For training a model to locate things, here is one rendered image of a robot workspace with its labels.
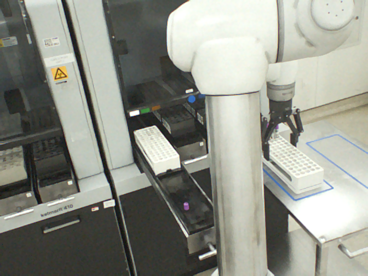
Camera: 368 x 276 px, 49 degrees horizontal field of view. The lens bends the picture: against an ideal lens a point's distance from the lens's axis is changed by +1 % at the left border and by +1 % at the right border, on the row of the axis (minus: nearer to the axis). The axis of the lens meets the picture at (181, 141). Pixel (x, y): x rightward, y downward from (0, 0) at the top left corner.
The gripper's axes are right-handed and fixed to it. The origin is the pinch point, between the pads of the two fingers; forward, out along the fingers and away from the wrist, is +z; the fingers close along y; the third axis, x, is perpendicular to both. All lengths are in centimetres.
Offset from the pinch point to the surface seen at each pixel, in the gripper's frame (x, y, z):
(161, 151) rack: 23.6, -37.4, 2.0
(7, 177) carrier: 37, -95, 3
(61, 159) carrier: 37, -75, 2
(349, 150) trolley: -4.1, 26.0, 5.6
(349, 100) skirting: 159, 165, 81
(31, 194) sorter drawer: 29, -88, 9
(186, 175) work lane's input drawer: 10.9, -32.3, 7.2
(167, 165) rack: 15.7, -37.8, 3.6
